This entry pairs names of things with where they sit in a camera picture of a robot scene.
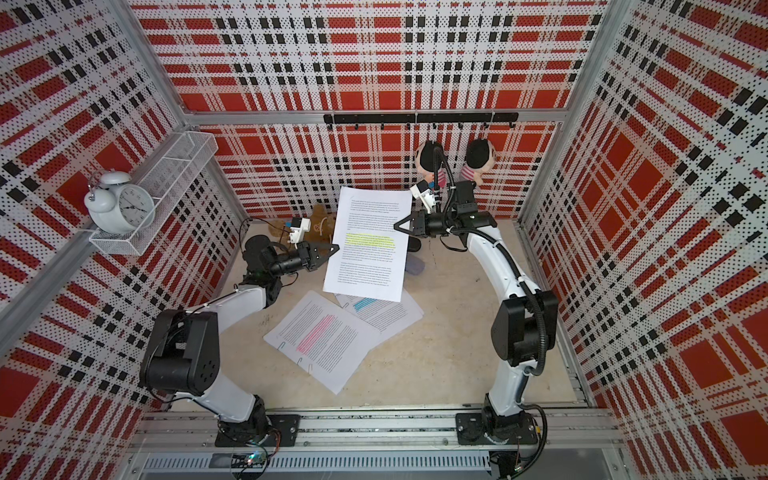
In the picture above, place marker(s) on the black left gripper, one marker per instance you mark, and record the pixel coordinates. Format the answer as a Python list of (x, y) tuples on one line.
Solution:
[(309, 260)]

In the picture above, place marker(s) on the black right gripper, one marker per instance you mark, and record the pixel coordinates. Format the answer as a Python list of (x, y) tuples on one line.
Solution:
[(424, 223)]

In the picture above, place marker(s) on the yellow highlighted paper document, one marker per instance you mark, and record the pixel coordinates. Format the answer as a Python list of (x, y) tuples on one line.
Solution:
[(371, 259)]

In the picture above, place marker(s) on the pink highlighted paper document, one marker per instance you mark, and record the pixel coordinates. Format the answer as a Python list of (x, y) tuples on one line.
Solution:
[(324, 340)]

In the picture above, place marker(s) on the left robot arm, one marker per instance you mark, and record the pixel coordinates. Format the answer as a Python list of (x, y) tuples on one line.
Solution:
[(183, 353)]

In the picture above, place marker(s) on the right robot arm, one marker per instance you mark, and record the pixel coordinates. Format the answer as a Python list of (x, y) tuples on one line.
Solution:
[(524, 329)]

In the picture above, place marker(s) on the brown teddy bear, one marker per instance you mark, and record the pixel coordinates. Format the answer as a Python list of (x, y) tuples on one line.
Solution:
[(322, 227)]

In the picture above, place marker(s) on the black glasses case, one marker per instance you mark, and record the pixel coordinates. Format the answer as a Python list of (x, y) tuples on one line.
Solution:
[(414, 244)]

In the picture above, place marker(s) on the pink striped plush doll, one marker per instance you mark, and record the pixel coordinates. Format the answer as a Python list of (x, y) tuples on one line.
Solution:
[(431, 164)]

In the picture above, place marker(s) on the grey glasses case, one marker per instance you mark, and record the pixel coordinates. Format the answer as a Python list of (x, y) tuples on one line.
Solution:
[(414, 265)]

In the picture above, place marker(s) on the blue striped plush doll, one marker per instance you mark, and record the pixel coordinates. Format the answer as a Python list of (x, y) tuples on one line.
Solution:
[(479, 160)]

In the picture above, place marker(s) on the blue highlighted paper document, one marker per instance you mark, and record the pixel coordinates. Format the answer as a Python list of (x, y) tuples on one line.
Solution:
[(389, 318)]

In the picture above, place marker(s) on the white alarm clock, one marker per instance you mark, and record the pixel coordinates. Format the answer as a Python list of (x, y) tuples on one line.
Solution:
[(117, 205)]

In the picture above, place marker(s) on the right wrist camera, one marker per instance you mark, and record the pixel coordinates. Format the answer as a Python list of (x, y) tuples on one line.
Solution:
[(423, 192)]

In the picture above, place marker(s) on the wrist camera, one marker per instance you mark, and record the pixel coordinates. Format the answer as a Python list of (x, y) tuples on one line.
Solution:
[(298, 228), (423, 192)]

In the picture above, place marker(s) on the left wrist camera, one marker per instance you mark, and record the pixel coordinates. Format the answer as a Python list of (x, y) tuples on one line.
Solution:
[(298, 228)]

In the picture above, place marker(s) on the black wall hook rail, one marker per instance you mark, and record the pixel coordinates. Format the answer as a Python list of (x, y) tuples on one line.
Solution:
[(356, 120)]

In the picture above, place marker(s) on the white wire shelf basket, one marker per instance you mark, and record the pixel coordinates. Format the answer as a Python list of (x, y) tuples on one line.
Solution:
[(169, 176)]

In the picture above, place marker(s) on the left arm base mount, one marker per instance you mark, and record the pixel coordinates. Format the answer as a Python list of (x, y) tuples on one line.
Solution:
[(265, 430)]

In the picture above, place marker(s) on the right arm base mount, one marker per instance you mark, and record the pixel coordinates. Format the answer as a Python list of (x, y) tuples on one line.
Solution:
[(487, 428)]

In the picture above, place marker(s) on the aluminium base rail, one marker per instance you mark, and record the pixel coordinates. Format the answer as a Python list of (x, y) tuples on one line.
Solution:
[(380, 442)]

